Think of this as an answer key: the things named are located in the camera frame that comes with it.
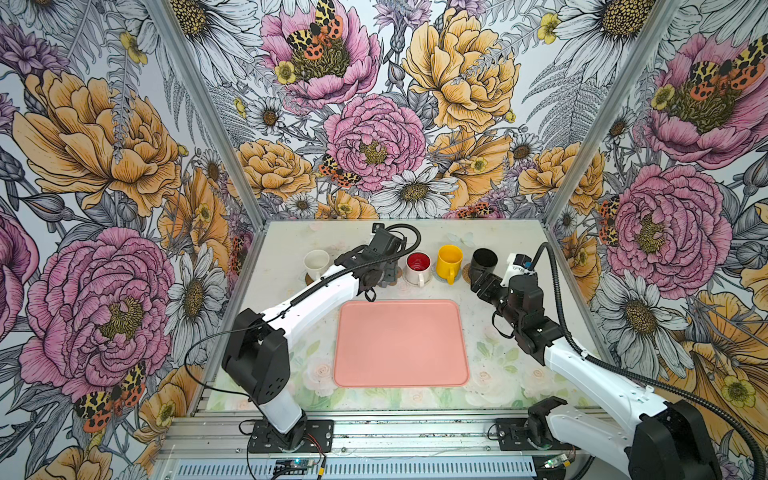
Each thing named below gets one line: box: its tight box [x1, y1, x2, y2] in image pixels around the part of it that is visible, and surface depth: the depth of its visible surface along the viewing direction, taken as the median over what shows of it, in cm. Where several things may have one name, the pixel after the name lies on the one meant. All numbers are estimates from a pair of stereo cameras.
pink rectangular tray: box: [334, 299, 469, 388], surface depth 93 cm
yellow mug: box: [436, 244, 464, 285], surface depth 102 cm
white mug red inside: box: [405, 251, 432, 288], surface depth 101 cm
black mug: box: [470, 248, 498, 287], surface depth 101 cm
